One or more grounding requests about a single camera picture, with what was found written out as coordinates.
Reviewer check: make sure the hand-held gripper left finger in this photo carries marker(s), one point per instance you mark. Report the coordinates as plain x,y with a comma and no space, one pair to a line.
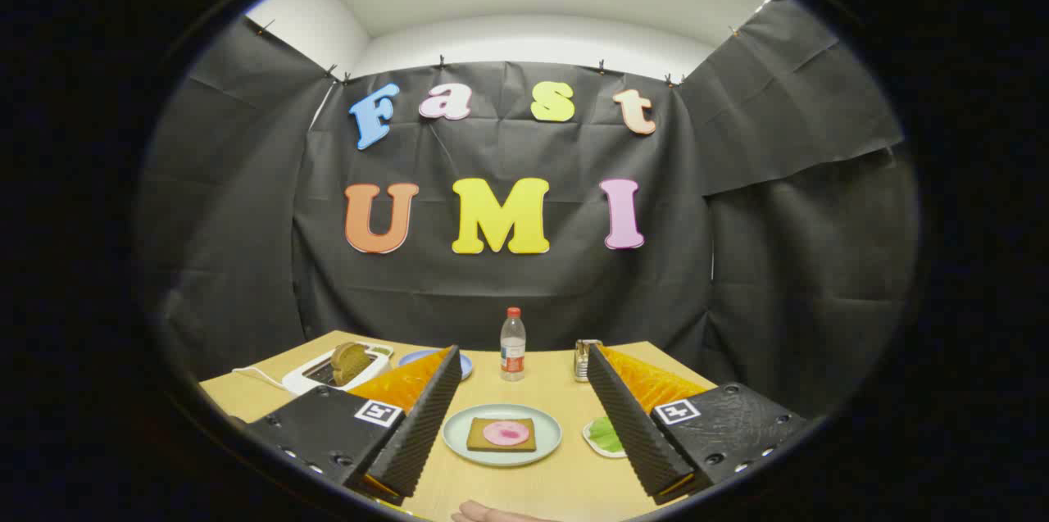
422,424

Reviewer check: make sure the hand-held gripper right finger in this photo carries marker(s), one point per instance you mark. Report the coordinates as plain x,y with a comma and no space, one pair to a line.
631,424

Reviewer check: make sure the green lettuce leaf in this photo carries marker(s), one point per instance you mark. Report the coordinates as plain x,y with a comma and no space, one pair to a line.
606,433

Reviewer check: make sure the toasted brown bread slice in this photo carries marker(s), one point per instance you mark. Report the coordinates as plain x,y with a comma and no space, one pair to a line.
350,362

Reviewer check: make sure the light green plate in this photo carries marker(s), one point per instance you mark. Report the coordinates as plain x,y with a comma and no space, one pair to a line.
459,436

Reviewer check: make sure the small white dish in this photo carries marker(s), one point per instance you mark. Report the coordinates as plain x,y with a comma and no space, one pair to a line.
598,451

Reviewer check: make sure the brown bread slice with ham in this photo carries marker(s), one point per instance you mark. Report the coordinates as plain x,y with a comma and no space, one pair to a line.
475,444

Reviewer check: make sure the blue plate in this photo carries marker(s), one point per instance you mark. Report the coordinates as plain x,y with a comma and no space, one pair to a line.
414,356

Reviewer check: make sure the pink ham slice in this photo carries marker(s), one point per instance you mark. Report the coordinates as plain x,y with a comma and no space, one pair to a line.
506,433

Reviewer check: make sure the clear plastic bottle red cap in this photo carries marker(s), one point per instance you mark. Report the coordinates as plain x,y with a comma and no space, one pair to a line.
513,346

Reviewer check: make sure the white toaster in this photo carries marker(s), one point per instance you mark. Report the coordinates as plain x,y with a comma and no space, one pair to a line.
297,380

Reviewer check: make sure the black backdrop cloth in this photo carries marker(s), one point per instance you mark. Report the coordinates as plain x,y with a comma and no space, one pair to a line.
492,292

